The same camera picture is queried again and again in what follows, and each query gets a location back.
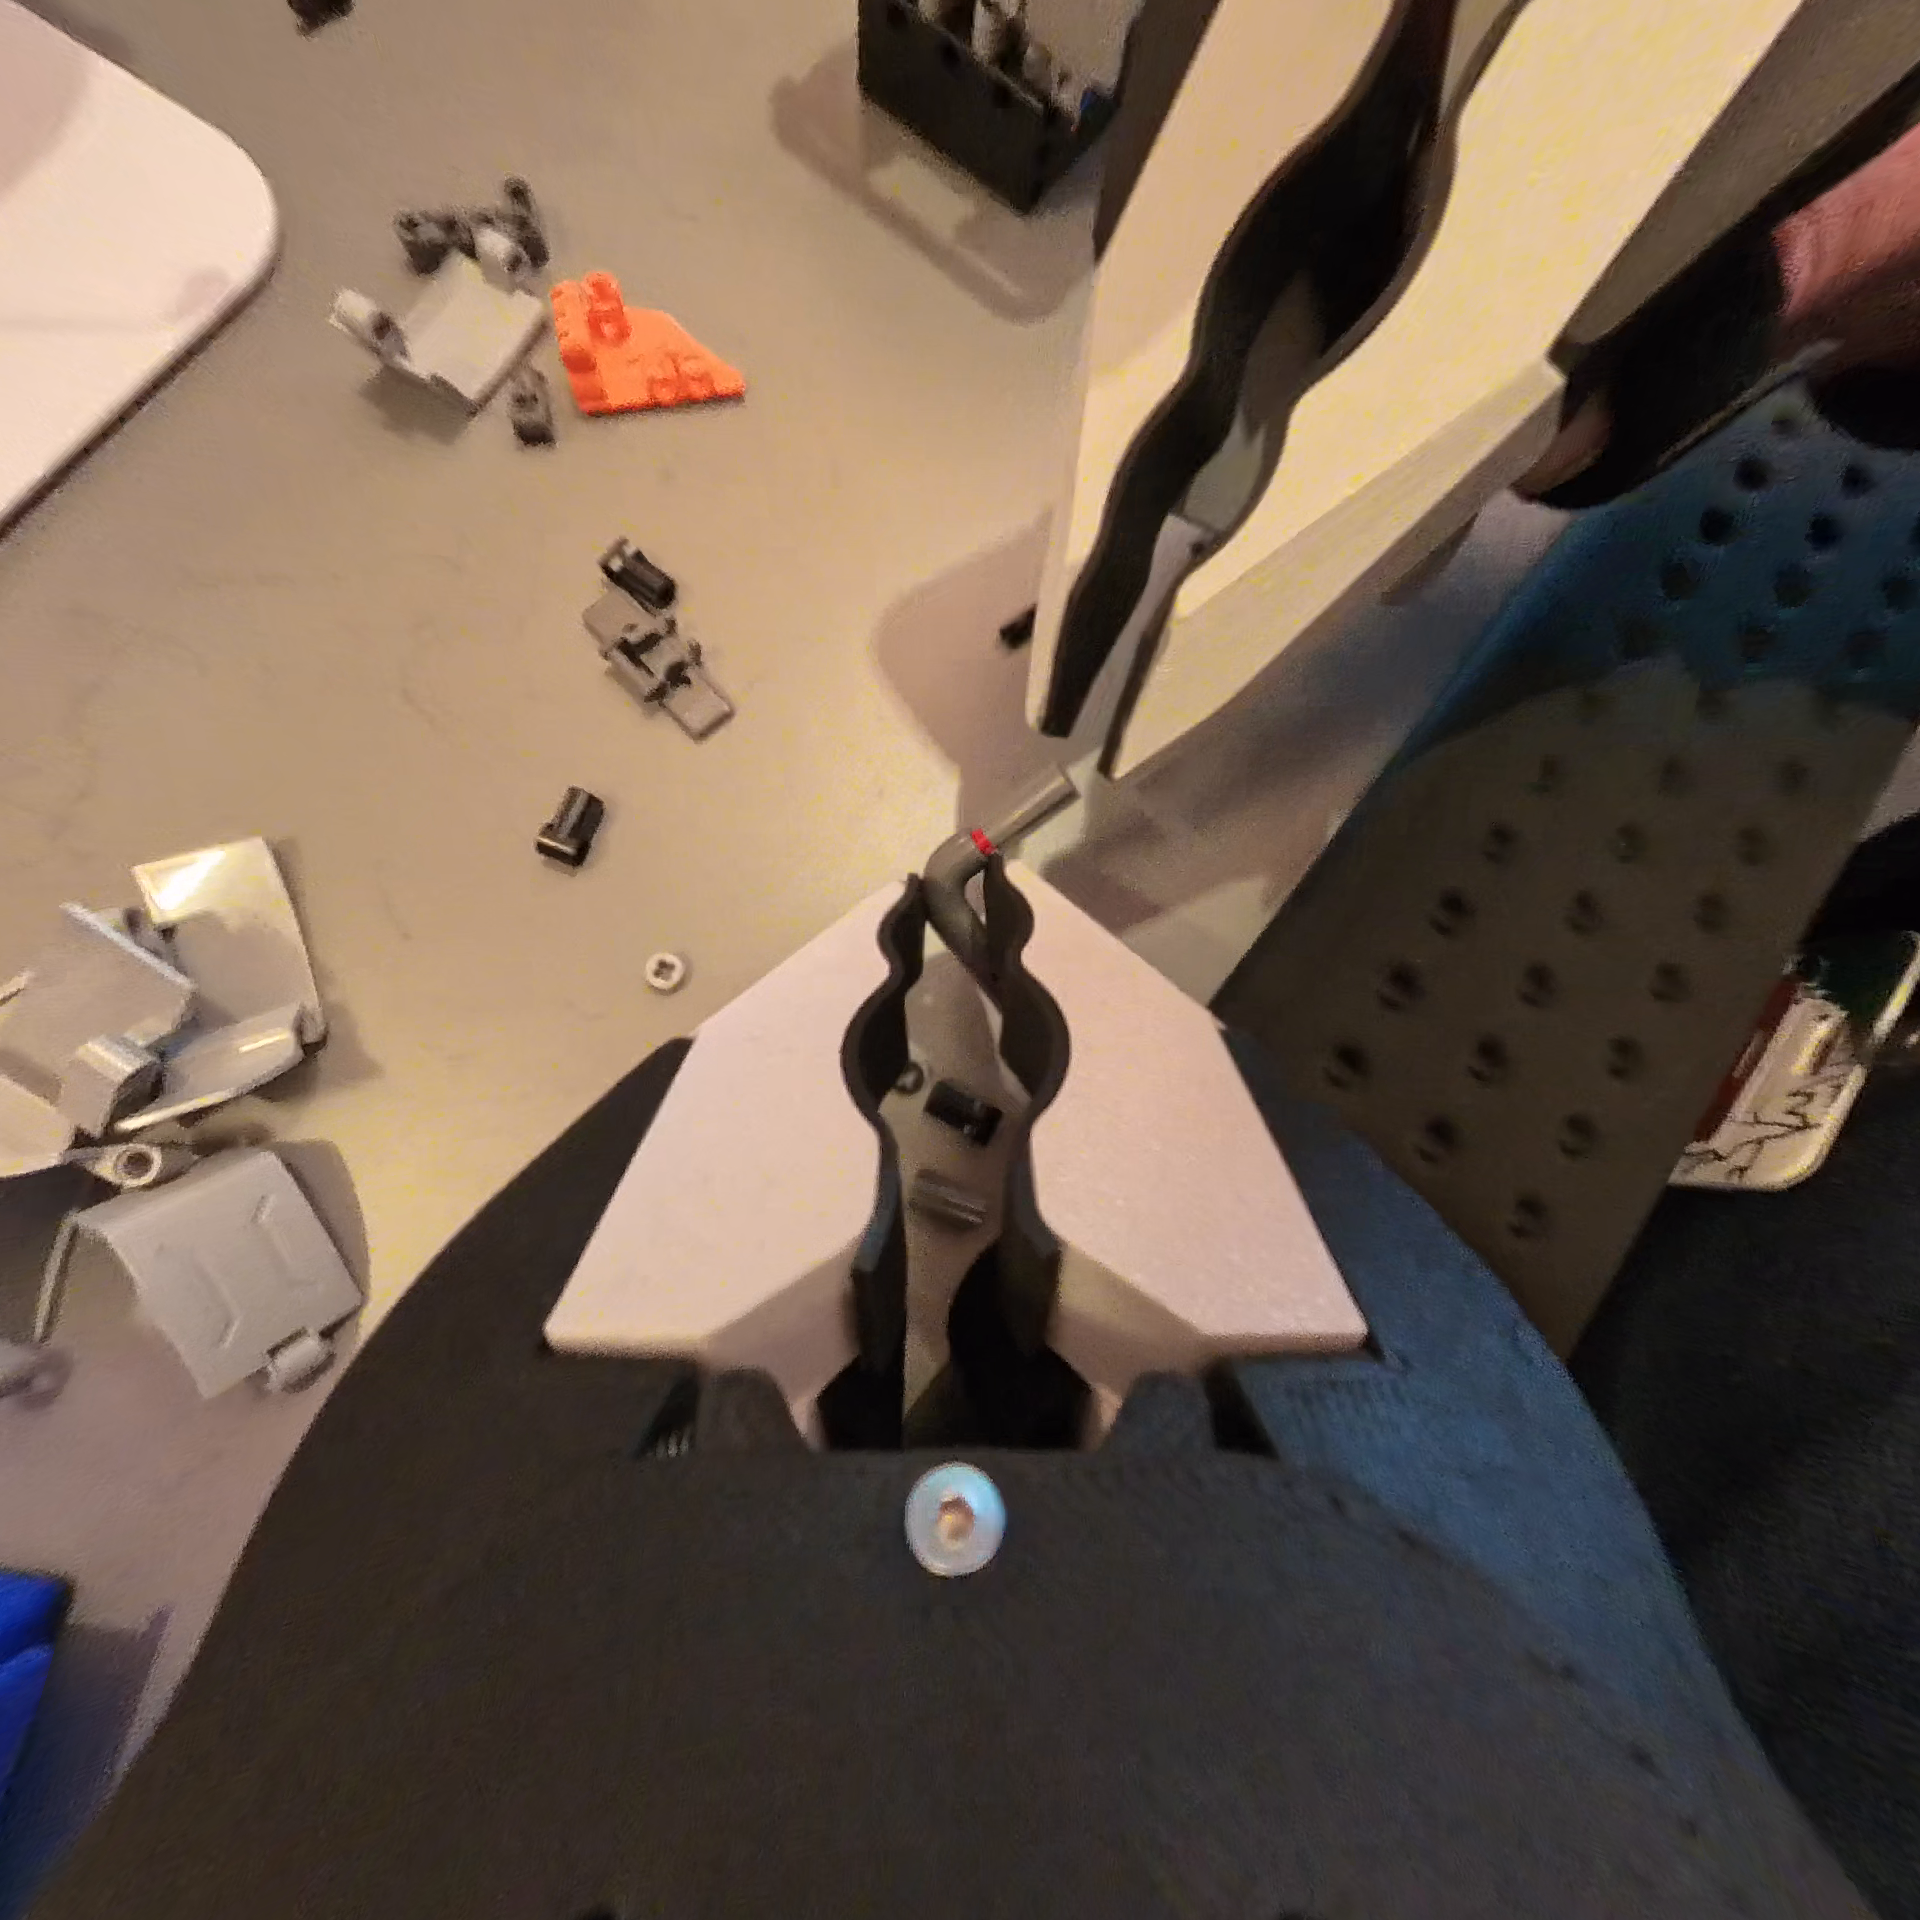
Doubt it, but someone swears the black block with holes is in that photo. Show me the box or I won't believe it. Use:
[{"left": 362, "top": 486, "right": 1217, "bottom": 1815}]
[{"left": 859, "top": 0, "right": 1121, "bottom": 216}]

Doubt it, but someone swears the grey toy elbow pipe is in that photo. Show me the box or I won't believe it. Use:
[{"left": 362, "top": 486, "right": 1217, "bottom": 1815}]
[{"left": 916, "top": 836, "right": 1023, "bottom": 1001}]

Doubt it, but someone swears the black perforated board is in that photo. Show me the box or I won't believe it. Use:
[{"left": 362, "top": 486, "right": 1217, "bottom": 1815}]
[{"left": 1211, "top": 384, "right": 1920, "bottom": 1359}]

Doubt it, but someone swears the orange toy wedge piece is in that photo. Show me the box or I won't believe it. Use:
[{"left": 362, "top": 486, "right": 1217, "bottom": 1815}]
[{"left": 550, "top": 273, "right": 747, "bottom": 417}]

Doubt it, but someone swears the dark grey angled toy beam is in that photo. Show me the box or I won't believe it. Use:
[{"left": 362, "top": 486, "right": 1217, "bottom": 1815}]
[{"left": 395, "top": 176, "right": 544, "bottom": 281}]

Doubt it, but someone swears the white green badge card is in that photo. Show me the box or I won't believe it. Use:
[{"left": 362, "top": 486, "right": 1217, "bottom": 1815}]
[{"left": 1673, "top": 931, "right": 1920, "bottom": 1196}]

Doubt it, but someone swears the grey curved toy panel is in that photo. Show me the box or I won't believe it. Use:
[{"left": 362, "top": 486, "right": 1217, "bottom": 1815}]
[{"left": 36, "top": 1145, "right": 368, "bottom": 1403}]

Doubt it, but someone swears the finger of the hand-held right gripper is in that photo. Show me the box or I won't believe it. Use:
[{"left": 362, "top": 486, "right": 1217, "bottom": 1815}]
[
  {"left": 1099, "top": 0, "right": 1808, "bottom": 782},
  {"left": 1027, "top": 0, "right": 1455, "bottom": 742}
]

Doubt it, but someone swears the white metal stand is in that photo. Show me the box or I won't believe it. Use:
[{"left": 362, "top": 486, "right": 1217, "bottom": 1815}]
[{"left": 0, "top": 0, "right": 281, "bottom": 525}]

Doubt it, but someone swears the blue plastic bin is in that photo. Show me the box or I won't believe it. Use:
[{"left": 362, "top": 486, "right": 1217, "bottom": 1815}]
[{"left": 0, "top": 1569, "right": 77, "bottom": 1920}]

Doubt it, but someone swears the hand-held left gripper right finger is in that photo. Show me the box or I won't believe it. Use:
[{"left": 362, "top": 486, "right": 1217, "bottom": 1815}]
[{"left": 976, "top": 862, "right": 1368, "bottom": 1403}]

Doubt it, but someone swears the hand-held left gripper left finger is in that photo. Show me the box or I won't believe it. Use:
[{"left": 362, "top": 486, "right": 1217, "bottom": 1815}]
[{"left": 544, "top": 879, "right": 939, "bottom": 1403}]

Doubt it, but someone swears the grey toy hinge assembly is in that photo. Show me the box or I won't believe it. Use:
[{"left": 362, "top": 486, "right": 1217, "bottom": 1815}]
[{"left": 580, "top": 593, "right": 739, "bottom": 742}]

